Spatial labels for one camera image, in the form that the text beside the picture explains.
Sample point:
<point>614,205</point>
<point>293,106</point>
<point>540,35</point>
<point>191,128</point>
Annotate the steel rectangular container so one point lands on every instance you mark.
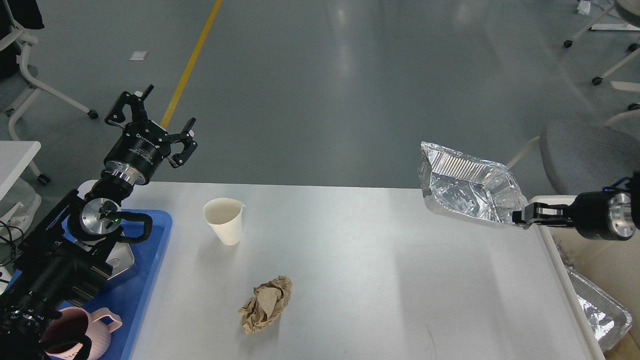
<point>122,261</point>

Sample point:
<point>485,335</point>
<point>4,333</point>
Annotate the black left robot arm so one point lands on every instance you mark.
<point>104,198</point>

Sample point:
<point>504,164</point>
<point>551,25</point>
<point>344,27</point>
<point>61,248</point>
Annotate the white side table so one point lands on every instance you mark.
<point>19,200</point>

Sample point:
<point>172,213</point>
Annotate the pink mug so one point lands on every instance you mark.
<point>95,330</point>

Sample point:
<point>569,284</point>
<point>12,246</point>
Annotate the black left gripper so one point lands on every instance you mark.
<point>139,147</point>

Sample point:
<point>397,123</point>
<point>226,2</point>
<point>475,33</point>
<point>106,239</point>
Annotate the brown paper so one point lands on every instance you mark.
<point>267,304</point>

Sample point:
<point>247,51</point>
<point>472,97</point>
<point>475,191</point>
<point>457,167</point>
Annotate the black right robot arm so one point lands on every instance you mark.
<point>629,185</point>

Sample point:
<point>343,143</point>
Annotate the white chair left background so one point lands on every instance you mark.
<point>19,37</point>

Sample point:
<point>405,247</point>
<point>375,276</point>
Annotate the white plastic bin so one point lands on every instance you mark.
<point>614,266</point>

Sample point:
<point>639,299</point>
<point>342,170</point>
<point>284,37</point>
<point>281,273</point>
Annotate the aluminium foil tray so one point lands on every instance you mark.
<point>467,188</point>

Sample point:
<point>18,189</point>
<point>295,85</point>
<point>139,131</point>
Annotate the white paper cup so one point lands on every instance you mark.
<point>225,217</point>

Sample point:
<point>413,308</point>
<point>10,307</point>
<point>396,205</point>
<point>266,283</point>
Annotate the blue plastic tray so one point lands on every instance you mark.
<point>135,285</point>

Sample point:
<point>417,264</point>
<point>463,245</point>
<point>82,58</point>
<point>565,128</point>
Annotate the grey office chair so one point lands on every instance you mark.
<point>579,157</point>

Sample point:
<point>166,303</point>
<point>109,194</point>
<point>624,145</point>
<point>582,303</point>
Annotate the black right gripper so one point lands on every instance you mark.
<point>598,215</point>

